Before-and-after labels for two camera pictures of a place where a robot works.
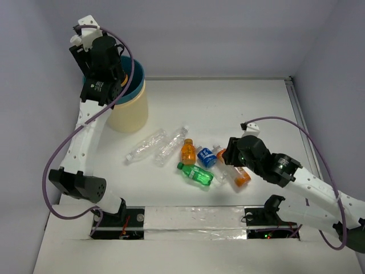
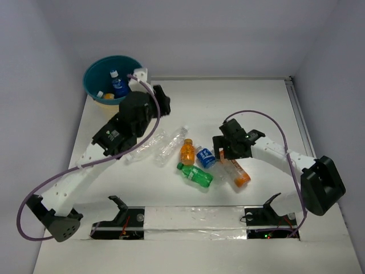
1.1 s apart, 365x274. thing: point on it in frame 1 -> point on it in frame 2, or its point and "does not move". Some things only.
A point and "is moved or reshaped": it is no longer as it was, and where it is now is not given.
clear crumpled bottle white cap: x=171 y=145 does not move
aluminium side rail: x=293 y=93 does not move
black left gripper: x=78 y=56 -> x=162 y=100
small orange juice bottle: x=188 y=152 does not move
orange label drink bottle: x=238 y=176 does not move
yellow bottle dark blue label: x=124 y=83 is moved or reshaped
